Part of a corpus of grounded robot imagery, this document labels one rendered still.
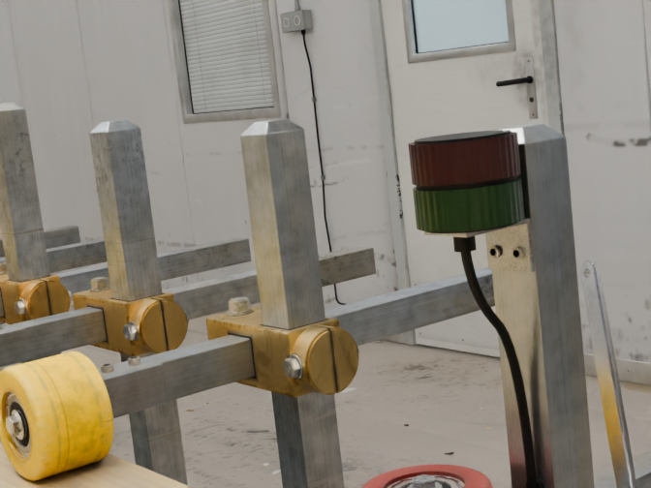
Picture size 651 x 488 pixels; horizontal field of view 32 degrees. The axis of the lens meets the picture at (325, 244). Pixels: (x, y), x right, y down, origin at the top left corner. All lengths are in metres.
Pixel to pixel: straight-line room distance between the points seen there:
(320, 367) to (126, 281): 0.28
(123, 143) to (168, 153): 5.27
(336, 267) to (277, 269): 0.40
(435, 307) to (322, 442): 0.18
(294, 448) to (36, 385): 0.21
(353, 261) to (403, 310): 0.29
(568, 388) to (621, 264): 3.39
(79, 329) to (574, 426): 0.55
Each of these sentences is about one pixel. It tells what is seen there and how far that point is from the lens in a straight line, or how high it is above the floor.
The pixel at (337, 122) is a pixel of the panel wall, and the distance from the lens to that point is 5.07.
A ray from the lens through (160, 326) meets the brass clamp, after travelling 1.06.
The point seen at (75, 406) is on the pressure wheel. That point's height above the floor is 0.95.
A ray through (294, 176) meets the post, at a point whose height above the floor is 1.08.
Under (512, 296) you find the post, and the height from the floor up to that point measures 1.01.
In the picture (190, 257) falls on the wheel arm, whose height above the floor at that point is 0.95.
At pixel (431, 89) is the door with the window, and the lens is 4.60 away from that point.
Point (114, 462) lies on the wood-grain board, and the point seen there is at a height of 0.90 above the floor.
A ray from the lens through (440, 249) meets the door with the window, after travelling 4.69.
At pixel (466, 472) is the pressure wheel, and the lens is 0.72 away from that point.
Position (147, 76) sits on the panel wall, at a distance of 6.43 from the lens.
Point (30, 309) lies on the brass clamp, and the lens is 1.27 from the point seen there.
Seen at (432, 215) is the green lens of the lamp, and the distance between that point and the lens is 0.62.
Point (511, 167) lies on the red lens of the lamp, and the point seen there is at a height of 1.09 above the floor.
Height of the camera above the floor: 1.15
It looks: 8 degrees down
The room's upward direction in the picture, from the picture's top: 6 degrees counter-clockwise
